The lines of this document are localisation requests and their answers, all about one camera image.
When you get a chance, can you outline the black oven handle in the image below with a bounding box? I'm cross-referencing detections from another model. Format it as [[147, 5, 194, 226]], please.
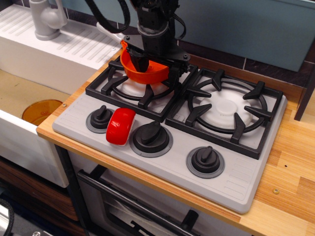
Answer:
[[77, 165, 198, 236]]

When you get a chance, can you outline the black burner grate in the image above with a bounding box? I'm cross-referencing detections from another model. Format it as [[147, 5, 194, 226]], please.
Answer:
[[86, 59, 198, 122], [165, 68, 287, 159]]

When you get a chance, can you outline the white toy sink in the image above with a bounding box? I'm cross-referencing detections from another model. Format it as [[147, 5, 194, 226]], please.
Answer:
[[0, 4, 121, 188]]

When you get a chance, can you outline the black corrugated cable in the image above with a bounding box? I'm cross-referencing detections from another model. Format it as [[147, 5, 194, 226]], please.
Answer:
[[84, 0, 131, 34]]

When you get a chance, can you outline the orange pot with white handle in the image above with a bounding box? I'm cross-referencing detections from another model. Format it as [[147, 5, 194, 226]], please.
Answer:
[[96, 22, 169, 84]]

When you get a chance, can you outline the black right burner grate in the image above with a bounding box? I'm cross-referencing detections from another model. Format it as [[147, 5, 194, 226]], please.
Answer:
[[165, 68, 287, 159]]

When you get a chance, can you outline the black middle stove knob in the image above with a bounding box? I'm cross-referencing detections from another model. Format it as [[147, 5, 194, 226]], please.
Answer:
[[129, 121, 173, 158]]

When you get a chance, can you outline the grey toy stove top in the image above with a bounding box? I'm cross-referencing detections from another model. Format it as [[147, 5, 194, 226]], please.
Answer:
[[52, 94, 287, 213]]

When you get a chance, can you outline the black stove knob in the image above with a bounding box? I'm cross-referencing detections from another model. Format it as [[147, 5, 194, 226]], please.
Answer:
[[186, 146, 225, 179], [86, 105, 114, 134], [129, 121, 173, 158]]

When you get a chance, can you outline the black right stove knob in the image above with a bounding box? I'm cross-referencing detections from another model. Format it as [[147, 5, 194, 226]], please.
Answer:
[[186, 146, 225, 179]]

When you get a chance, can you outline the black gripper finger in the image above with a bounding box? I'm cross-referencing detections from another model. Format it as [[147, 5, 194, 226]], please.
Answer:
[[168, 63, 188, 86], [130, 53, 149, 72]]

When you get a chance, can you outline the black left burner grate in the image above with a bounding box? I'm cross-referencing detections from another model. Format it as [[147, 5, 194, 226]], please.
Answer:
[[86, 59, 198, 122]]

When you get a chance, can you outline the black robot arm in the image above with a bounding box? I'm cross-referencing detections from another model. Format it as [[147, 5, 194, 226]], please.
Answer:
[[120, 0, 190, 88]]

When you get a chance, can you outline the red and white sushi toy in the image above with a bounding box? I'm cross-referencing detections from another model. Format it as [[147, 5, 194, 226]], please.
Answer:
[[106, 108, 136, 146]]

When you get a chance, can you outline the black left stove knob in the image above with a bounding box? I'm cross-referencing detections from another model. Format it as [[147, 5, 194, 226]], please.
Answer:
[[86, 105, 114, 134]]

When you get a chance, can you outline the white toy oven door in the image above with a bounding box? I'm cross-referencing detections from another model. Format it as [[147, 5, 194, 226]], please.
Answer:
[[67, 150, 252, 236]]

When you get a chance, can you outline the black thin cable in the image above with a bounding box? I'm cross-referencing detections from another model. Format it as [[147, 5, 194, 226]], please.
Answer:
[[172, 13, 186, 40]]

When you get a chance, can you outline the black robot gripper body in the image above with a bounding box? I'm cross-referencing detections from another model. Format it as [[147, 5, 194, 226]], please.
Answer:
[[124, 34, 190, 65]]

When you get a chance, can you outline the grey toy faucet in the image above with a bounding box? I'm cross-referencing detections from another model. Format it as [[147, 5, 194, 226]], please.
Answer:
[[29, 0, 68, 41]]

